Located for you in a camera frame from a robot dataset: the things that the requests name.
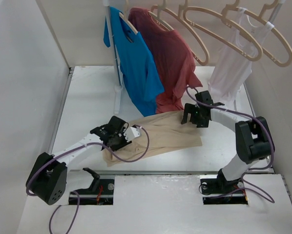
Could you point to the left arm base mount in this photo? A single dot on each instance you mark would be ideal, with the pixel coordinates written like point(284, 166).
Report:
point(87, 187)

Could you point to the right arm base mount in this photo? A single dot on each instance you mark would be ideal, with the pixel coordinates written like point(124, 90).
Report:
point(214, 194)

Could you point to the blue t-shirt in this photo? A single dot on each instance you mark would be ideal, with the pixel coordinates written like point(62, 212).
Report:
point(137, 65)

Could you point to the empty wooden hanger left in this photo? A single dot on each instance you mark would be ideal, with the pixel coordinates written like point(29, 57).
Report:
point(185, 27)

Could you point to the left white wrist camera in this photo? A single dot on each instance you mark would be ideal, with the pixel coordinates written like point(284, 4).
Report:
point(132, 133)

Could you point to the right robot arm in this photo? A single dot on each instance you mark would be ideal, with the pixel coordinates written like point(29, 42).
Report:
point(252, 137)

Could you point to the white clothes rack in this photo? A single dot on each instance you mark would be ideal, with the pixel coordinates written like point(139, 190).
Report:
point(119, 87)

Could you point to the empty wooden hanger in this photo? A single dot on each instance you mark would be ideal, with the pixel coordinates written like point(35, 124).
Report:
point(218, 26)
point(185, 27)

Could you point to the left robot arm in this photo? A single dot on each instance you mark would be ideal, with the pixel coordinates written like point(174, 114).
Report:
point(47, 179)

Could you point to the empty wooden hanger right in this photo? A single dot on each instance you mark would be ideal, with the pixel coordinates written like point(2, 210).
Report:
point(218, 26)

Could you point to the white tank top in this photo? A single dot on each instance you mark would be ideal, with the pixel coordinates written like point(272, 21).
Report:
point(232, 69)

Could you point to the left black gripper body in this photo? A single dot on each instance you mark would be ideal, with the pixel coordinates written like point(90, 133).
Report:
point(119, 140)

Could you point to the red t-shirt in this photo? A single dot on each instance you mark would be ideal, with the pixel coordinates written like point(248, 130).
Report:
point(173, 58)

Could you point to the wooden hanger under red shirt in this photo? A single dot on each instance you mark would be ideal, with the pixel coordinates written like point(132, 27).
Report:
point(160, 22)

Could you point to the beige trousers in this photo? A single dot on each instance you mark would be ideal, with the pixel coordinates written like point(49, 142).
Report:
point(166, 134)

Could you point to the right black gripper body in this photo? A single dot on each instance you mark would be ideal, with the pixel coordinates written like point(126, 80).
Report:
point(202, 122)

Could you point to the wooden hanger under blue shirt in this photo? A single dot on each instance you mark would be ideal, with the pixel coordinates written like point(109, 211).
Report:
point(123, 16)

